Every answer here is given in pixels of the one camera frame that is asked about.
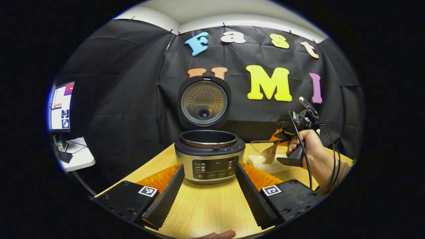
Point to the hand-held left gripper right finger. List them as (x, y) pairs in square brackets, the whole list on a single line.
[(254, 199)]

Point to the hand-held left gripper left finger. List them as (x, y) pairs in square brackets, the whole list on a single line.
[(164, 199)]

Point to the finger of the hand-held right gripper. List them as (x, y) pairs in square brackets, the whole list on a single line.
[(277, 136)]

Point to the wooden spoon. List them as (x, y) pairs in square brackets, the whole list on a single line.
[(270, 154)]

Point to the black and silver rice cooker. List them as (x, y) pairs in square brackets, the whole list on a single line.
[(209, 146)]

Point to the clear plastic container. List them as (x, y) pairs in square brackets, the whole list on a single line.
[(259, 147)]

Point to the white side table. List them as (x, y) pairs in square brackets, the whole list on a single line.
[(81, 159)]

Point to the black keyboard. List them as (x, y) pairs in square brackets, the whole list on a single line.
[(65, 156)]

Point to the computer monitor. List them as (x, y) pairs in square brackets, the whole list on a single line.
[(61, 109)]

